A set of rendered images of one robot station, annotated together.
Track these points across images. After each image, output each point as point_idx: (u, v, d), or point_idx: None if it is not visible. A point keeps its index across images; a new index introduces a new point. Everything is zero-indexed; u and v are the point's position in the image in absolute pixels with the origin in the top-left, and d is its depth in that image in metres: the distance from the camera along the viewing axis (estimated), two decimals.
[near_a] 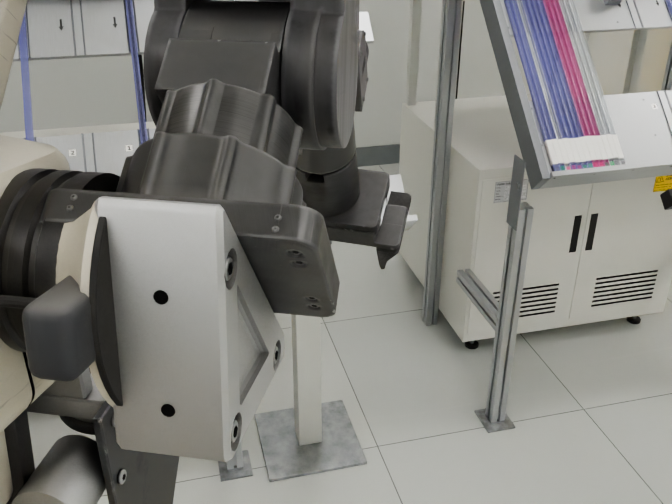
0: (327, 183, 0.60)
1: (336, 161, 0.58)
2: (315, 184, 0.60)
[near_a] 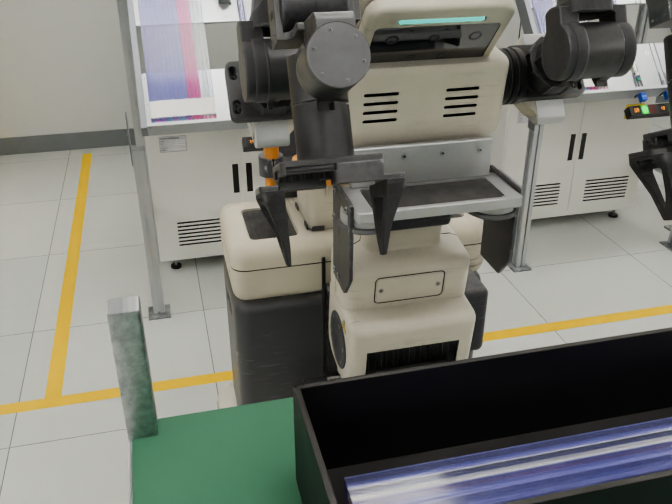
0: None
1: None
2: None
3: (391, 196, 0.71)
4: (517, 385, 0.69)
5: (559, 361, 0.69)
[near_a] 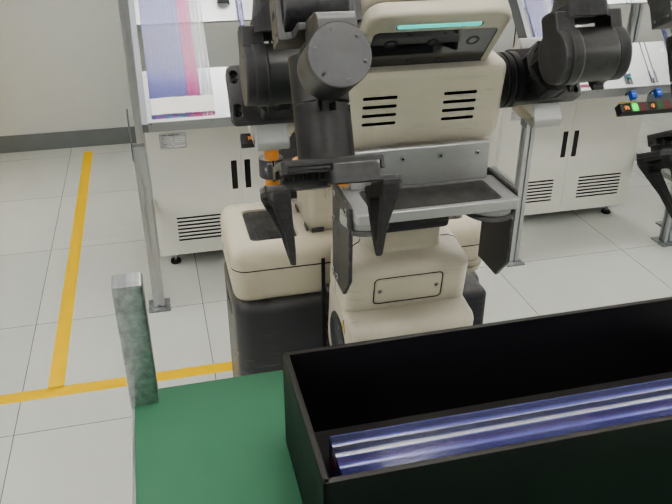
0: None
1: None
2: None
3: (387, 197, 0.71)
4: (490, 355, 0.75)
5: (529, 332, 0.75)
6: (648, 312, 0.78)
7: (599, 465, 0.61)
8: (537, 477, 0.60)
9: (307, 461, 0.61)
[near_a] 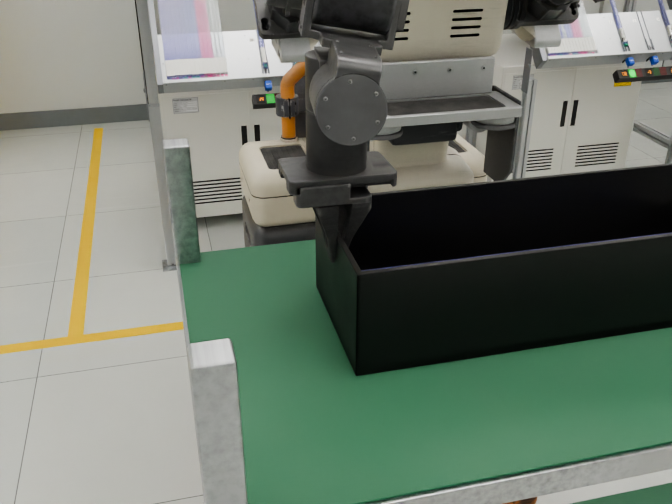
0: None
1: None
2: None
3: (354, 218, 0.68)
4: (497, 211, 0.85)
5: (531, 191, 0.84)
6: (637, 178, 0.87)
7: (592, 278, 0.71)
8: (538, 285, 0.70)
9: (339, 275, 0.71)
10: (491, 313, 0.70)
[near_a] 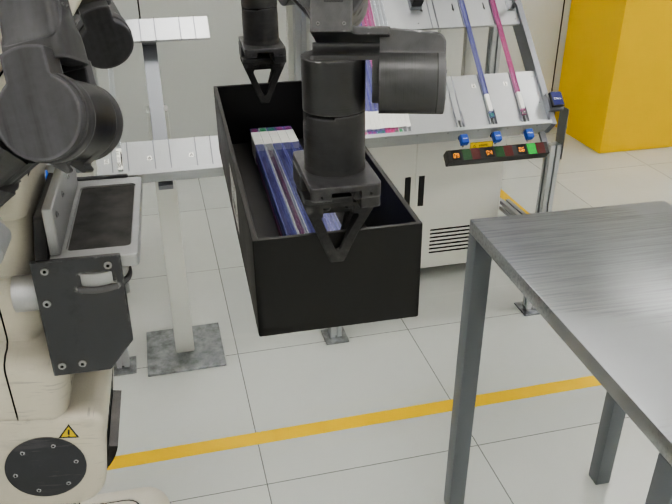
0: (307, 126, 0.65)
1: (306, 101, 0.64)
2: (303, 124, 0.66)
3: None
4: None
5: None
6: None
7: None
8: None
9: (363, 260, 0.74)
10: (385, 221, 0.88)
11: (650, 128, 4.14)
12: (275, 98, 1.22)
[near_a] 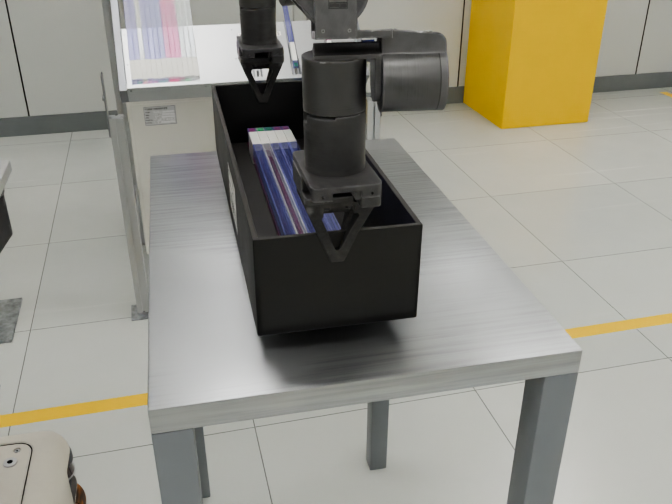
0: (308, 126, 0.65)
1: (309, 102, 0.64)
2: (303, 124, 0.66)
3: None
4: None
5: None
6: None
7: None
8: None
9: (363, 260, 0.74)
10: (384, 222, 0.88)
11: (555, 102, 3.93)
12: (273, 98, 1.22)
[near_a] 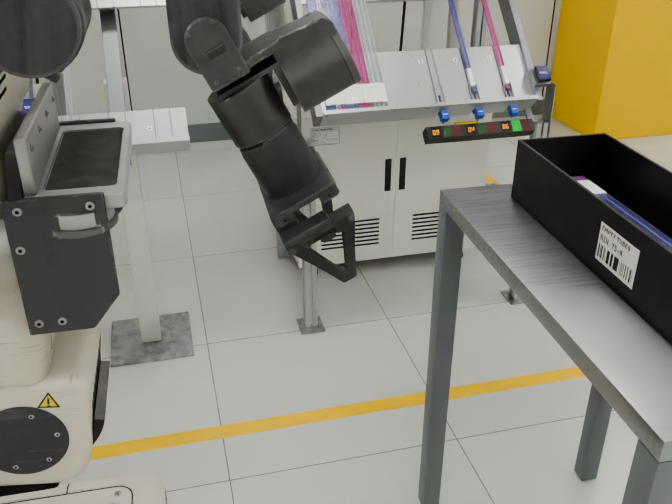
0: (245, 159, 0.65)
1: (236, 138, 0.64)
2: (243, 157, 0.66)
3: None
4: (631, 248, 1.00)
5: (617, 222, 1.02)
6: (569, 183, 1.14)
7: None
8: None
9: None
10: None
11: (645, 115, 4.02)
12: (569, 150, 1.32)
